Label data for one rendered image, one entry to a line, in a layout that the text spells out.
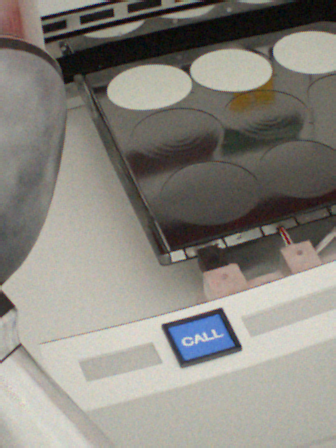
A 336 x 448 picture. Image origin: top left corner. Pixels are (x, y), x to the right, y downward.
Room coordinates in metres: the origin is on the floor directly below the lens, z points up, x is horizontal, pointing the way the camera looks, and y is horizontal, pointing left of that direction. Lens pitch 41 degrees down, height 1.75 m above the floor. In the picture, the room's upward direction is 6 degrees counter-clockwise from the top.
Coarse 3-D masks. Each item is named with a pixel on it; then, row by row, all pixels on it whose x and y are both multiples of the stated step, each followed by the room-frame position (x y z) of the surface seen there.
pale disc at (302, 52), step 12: (288, 36) 1.33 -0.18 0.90; (300, 36) 1.33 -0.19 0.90; (312, 36) 1.33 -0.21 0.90; (324, 36) 1.33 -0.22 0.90; (276, 48) 1.31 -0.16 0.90; (288, 48) 1.30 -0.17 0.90; (300, 48) 1.30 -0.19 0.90; (312, 48) 1.30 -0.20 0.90; (324, 48) 1.30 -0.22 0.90; (288, 60) 1.27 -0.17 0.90; (300, 60) 1.27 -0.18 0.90; (312, 60) 1.27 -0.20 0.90; (324, 60) 1.27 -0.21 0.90; (312, 72) 1.24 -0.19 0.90
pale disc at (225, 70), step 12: (204, 60) 1.29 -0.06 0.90; (216, 60) 1.28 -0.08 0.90; (228, 60) 1.28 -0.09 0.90; (240, 60) 1.28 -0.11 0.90; (252, 60) 1.28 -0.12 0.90; (264, 60) 1.28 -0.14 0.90; (192, 72) 1.26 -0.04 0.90; (204, 72) 1.26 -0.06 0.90; (216, 72) 1.26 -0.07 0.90; (228, 72) 1.25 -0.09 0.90; (240, 72) 1.25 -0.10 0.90; (252, 72) 1.25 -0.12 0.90; (264, 72) 1.25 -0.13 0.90; (204, 84) 1.23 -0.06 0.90; (216, 84) 1.23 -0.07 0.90; (228, 84) 1.23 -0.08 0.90; (240, 84) 1.22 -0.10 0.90; (252, 84) 1.22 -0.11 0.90
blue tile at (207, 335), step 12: (192, 324) 0.78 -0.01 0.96; (204, 324) 0.78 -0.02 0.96; (216, 324) 0.77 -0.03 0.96; (180, 336) 0.76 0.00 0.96; (192, 336) 0.76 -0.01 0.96; (204, 336) 0.76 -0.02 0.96; (216, 336) 0.76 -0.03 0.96; (228, 336) 0.76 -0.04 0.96; (180, 348) 0.75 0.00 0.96; (192, 348) 0.75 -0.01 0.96; (204, 348) 0.75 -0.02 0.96; (216, 348) 0.74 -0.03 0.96
